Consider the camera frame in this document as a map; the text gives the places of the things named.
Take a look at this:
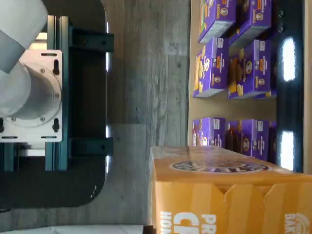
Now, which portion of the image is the yellow honey mustard crackers box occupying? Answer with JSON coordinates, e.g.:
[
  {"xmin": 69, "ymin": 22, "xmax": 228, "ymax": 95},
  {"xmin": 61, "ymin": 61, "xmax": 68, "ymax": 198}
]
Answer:
[{"xmin": 149, "ymin": 145, "xmax": 312, "ymax": 234}]

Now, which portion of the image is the purple Annie's snack box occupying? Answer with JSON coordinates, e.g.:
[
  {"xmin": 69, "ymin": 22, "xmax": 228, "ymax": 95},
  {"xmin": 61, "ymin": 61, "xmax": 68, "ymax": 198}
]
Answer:
[
  {"xmin": 228, "ymin": 39, "xmax": 278, "ymax": 100},
  {"xmin": 198, "ymin": 0, "xmax": 237, "ymax": 44},
  {"xmin": 226, "ymin": 118, "xmax": 271, "ymax": 162},
  {"xmin": 192, "ymin": 117, "xmax": 227, "ymax": 147},
  {"xmin": 229, "ymin": 0, "xmax": 273, "ymax": 47},
  {"xmin": 192, "ymin": 37, "xmax": 230, "ymax": 98},
  {"xmin": 268, "ymin": 120, "xmax": 278, "ymax": 163}
]

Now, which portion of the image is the black metal shelf rack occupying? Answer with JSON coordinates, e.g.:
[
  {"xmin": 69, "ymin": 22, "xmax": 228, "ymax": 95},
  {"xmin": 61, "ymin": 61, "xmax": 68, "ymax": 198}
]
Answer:
[{"xmin": 276, "ymin": 0, "xmax": 305, "ymax": 174}]

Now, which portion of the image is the black rounded base platform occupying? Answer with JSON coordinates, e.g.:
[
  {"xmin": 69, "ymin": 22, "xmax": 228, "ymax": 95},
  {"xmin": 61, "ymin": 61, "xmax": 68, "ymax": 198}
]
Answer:
[{"xmin": 0, "ymin": 0, "xmax": 108, "ymax": 210}]

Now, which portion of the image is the silver robot mounting plate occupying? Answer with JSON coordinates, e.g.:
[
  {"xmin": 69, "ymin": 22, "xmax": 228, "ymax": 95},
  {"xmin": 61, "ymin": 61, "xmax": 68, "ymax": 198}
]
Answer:
[{"xmin": 0, "ymin": 49, "xmax": 63, "ymax": 143}]

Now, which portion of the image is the black aluminium frame stand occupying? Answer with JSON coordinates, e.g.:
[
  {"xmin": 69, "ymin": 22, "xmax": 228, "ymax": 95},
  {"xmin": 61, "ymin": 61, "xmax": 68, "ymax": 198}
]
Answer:
[{"xmin": 0, "ymin": 16, "xmax": 115, "ymax": 172}]

